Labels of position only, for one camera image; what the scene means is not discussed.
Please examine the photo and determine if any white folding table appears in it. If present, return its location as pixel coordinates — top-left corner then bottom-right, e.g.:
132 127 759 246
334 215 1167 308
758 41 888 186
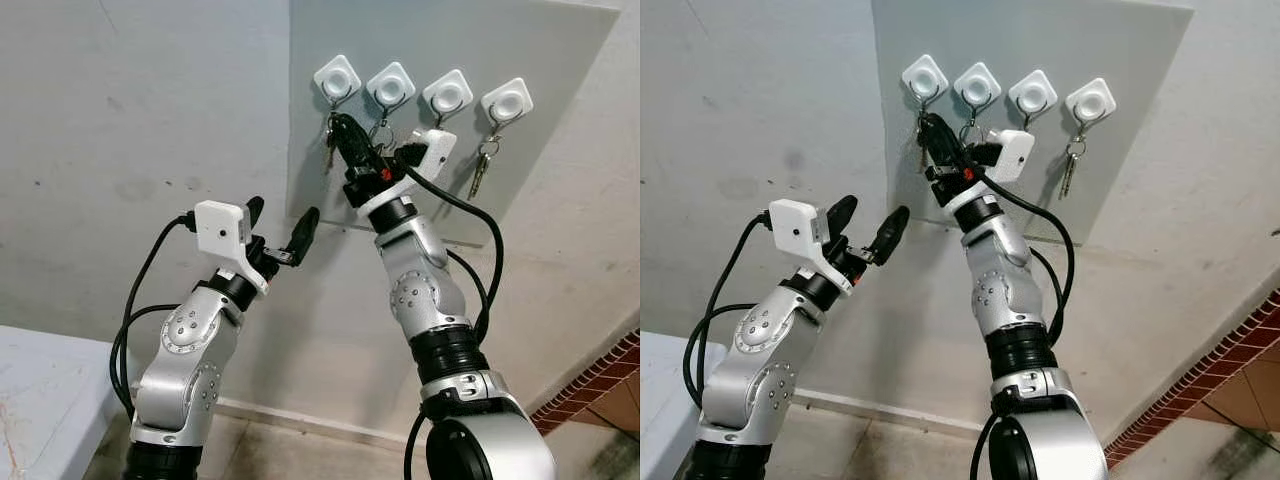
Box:
640 330 701 480
0 325 136 480

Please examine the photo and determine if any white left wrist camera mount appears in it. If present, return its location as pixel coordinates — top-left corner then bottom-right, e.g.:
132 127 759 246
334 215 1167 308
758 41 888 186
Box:
768 198 853 296
193 200 271 296

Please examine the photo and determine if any white square wall hook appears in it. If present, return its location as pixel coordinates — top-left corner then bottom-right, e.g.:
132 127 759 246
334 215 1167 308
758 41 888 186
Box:
1007 69 1059 125
421 69 475 125
480 77 535 131
366 62 417 115
313 54 362 107
953 62 1003 115
1064 77 1118 131
901 54 950 107

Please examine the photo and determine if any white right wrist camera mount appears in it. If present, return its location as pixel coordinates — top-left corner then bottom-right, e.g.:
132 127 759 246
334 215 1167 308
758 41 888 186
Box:
945 128 1037 221
356 128 459 223

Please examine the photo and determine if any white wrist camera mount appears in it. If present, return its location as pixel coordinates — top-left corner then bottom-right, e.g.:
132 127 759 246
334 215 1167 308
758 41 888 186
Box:
356 128 459 223
945 128 1037 221
768 198 853 296
193 200 271 296

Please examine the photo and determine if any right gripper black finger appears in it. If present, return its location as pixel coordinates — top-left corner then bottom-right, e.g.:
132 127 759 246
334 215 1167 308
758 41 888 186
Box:
328 112 383 173
918 112 969 169

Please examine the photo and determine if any grey wall board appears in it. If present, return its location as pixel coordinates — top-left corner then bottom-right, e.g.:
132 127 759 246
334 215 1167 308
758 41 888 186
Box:
286 0 623 248
870 0 1197 246

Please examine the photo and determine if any long silver key bunch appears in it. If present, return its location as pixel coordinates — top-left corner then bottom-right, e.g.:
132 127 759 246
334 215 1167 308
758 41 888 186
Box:
1058 128 1089 201
468 128 503 201

